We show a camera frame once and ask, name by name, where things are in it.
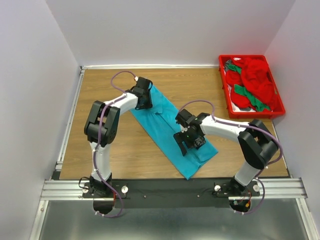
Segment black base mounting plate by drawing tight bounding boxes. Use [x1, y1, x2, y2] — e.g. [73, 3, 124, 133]
[78, 177, 261, 211]

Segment aluminium frame rail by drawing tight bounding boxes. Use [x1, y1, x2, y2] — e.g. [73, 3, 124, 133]
[31, 67, 320, 240]

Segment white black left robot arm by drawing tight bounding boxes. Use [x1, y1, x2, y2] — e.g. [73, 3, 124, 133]
[82, 76, 153, 198]

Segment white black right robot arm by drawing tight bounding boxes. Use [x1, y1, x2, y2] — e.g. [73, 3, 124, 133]
[173, 109, 282, 197]

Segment red plastic bin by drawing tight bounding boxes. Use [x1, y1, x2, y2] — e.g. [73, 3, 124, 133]
[218, 55, 286, 119]

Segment green t-shirt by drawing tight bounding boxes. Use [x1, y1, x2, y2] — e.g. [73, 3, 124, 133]
[225, 64, 271, 112]

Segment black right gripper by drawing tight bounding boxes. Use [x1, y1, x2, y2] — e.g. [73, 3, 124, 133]
[172, 128, 206, 156]

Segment grey garment in bin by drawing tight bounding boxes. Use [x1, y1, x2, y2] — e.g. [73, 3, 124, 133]
[223, 59, 233, 72]

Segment red t-shirt pile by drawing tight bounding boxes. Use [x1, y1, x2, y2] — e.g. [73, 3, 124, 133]
[230, 57, 278, 112]

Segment teal t-shirt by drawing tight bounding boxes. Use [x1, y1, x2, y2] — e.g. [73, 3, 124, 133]
[130, 86, 218, 180]

